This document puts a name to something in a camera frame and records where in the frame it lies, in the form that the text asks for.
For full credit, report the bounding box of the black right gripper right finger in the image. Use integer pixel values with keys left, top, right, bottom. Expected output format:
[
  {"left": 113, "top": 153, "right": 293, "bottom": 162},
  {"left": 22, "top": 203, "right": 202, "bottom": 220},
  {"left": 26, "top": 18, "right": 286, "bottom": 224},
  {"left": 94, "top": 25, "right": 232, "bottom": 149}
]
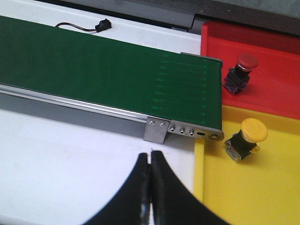
[{"left": 150, "top": 150, "right": 228, "bottom": 225}]

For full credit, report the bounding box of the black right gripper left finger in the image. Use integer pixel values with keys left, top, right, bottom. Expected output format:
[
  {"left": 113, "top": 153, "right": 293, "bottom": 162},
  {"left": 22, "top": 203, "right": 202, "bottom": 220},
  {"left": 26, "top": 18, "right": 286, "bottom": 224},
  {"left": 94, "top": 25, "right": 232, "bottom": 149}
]
[{"left": 85, "top": 153, "right": 150, "bottom": 225}]

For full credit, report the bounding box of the yellow mushroom push button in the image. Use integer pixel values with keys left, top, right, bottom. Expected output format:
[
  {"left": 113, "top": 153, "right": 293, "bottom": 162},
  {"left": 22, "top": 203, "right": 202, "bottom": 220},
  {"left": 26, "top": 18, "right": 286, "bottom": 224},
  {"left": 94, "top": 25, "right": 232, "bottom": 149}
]
[{"left": 225, "top": 118, "right": 268, "bottom": 162}]

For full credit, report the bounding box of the red mushroom push button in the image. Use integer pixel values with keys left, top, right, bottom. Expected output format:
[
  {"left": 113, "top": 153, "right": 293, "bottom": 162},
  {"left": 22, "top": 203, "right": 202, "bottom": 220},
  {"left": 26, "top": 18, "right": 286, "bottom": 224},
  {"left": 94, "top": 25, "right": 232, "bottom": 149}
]
[{"left": 223, "top": 53, "right": 259, "bottom": 95}]

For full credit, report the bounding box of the right metal conveyor leg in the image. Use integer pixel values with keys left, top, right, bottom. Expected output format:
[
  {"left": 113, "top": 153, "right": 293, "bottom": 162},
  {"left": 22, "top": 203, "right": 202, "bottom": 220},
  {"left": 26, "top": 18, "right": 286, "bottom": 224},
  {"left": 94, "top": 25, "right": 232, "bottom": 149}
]
[{"left": 143, "top": 117, "right": 170, "bottom": 144}]

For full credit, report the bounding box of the yellow plastic tray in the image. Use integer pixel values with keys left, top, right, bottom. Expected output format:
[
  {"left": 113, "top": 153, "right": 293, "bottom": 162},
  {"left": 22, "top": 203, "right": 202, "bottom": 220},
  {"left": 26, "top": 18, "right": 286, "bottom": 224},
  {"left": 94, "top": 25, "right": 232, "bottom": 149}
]
[{"left": 193, "top": 106, "right": 300, "bottom": 225}]

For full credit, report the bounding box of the green conveyor belt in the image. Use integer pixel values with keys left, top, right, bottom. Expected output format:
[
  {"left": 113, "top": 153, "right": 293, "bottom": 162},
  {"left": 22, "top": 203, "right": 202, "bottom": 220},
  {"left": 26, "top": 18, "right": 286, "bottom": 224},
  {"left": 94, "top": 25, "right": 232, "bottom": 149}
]
[{"left": 0, "top": 16, "right": 222, "bottom": 129}]

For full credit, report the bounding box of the red plastic tray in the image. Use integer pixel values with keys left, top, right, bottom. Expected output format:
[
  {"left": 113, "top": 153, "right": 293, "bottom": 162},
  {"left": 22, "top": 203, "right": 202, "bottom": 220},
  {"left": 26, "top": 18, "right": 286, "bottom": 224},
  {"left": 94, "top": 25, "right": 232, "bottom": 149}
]
[{"left": 201, "top": 22, "right": 300, "bottom": 119}]

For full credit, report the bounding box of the aluminium conveyor frame rail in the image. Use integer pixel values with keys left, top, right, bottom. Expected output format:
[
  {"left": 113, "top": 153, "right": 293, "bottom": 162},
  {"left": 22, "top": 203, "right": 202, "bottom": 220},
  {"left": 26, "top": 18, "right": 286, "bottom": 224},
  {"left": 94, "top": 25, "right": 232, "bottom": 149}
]
[{"left": 0, "top": 84, "right": 224, "bottom": 141}]

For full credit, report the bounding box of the black sensor with cable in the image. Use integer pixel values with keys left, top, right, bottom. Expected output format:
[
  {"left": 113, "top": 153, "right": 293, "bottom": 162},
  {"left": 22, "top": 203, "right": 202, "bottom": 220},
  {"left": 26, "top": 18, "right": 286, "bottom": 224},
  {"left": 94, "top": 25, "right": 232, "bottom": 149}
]
[{"left": 55, "top": 19, "right": 112, "bottom": 33}]

